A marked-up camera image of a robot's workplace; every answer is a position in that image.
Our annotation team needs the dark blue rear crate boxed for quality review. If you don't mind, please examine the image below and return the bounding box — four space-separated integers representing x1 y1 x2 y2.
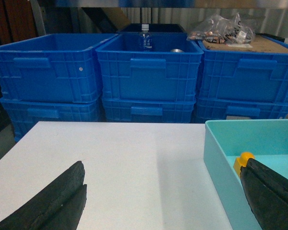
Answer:
117 23 187 34

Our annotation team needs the bottom left blue crate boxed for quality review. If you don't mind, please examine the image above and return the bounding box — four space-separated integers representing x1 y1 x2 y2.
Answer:
0 98 102 142

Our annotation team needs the bottom middle blue crate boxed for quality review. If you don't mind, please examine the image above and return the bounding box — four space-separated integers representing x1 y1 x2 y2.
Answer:
102 98 196 123

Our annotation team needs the top right blue crate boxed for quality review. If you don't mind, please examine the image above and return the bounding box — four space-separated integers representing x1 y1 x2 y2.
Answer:
198 37 288 104

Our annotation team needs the yellow toy block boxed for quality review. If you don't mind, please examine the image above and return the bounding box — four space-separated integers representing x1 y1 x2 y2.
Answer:
233 152 255 177

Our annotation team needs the top middle blue crate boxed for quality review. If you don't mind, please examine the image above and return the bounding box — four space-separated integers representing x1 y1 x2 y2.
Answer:
96 34 203 102

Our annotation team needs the plastic bag of batteries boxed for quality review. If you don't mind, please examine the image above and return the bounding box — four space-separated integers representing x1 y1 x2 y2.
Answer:
187 13 255 45

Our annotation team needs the teal plastic tray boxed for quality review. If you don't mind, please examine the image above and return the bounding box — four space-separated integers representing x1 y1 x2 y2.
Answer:
204 119 288 230

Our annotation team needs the brown cardboard sheet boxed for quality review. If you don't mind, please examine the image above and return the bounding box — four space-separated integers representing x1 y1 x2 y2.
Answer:
203 36 288 54

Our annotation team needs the top left blue crate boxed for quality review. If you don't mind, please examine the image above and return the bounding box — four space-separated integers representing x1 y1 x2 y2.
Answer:
0 34 115 104

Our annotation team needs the bottom right blue crate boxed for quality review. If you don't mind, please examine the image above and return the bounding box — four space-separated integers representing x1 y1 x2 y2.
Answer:
192 98 288 124

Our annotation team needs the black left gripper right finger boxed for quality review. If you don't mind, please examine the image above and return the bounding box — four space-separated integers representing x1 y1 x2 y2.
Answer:
240 158 288 230

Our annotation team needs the clear water bottle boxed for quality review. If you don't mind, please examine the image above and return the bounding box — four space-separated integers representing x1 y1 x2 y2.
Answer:
138 24 153 52

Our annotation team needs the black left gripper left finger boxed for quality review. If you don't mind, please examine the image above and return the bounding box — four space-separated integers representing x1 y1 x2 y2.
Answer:
0 161 87 230

